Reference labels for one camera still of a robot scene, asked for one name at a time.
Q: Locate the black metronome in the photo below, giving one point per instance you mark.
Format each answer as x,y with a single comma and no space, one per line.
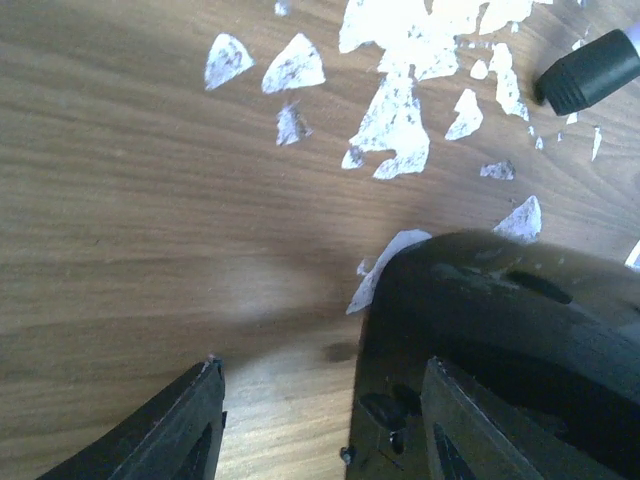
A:
549,330

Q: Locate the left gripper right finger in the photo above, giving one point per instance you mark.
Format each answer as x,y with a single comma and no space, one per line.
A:
473,434

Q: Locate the white music stand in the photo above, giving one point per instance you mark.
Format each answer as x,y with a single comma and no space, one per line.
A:
590,73

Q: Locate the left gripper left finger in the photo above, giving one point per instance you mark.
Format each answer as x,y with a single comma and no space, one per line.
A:
176,434

